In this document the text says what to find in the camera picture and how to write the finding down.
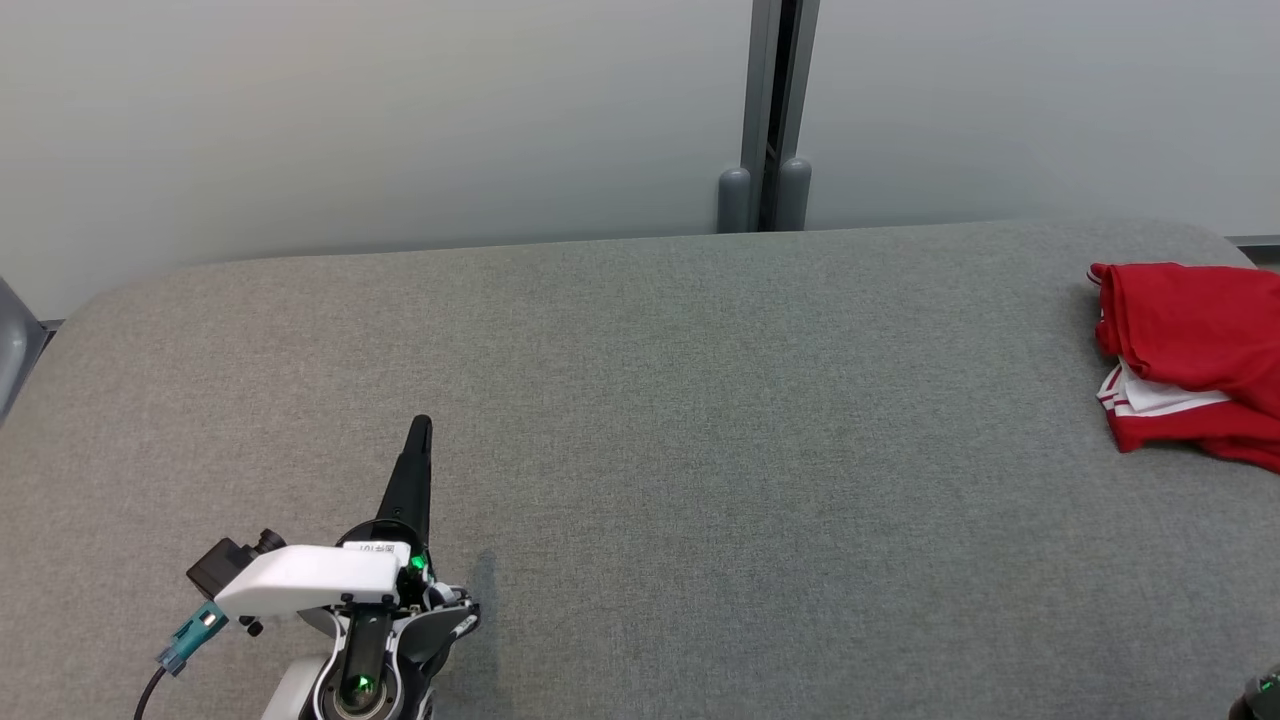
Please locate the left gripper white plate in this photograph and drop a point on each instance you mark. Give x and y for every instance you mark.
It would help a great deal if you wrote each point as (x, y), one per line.
(300, 580)

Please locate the red white Bulls jersey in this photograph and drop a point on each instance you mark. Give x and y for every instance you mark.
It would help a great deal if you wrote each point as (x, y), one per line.
(1190, 320)

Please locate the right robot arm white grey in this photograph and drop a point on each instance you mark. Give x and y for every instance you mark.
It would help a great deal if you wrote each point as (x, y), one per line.
(1260, 700)

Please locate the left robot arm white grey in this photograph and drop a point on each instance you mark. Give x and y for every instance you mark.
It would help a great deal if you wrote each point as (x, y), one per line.
(300, 695)

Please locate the grey fabric sofa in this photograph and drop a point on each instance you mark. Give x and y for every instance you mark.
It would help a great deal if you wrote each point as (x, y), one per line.
(700, 450)

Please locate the grey metal support leg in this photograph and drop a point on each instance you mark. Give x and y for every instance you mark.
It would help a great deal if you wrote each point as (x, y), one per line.
(12, 345)

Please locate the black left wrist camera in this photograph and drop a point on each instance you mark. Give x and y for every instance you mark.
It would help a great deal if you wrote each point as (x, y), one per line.
(215, 570)

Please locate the grey partition post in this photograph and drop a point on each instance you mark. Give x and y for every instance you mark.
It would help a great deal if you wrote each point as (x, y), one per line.
(762, 60)

